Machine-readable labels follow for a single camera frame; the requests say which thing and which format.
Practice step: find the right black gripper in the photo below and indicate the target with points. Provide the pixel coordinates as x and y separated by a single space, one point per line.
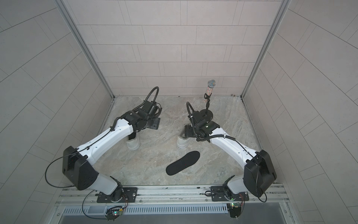
188 131

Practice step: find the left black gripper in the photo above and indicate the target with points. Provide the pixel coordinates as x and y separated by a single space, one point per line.
157 121

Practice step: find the white sneaker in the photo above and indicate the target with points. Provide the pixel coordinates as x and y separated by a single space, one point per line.
133 141
182 140

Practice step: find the black insole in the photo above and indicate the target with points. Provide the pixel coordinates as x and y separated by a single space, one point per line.
183 163

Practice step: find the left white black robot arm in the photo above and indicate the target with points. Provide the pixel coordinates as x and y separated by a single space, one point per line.
77 163

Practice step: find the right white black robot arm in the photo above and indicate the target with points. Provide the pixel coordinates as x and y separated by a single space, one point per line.
259 173

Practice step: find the microphone on black stand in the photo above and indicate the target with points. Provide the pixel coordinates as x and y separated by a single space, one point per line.
207 103

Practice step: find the right green circuit board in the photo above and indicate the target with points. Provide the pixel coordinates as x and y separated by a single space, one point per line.
234 210

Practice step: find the green circuit board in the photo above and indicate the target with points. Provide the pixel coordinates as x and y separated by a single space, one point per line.
113 213
234 210

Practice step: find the left green circuit board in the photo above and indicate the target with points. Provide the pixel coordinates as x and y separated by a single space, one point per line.
113 213

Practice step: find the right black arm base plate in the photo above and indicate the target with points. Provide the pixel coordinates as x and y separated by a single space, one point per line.
223 194

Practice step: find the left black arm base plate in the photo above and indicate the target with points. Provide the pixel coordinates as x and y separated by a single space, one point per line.
126 194

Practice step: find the white perforated cable duct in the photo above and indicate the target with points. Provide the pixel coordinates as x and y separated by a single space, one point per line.
149 209

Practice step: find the aluminium mounting rail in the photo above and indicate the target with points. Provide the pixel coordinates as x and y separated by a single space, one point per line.
171 194

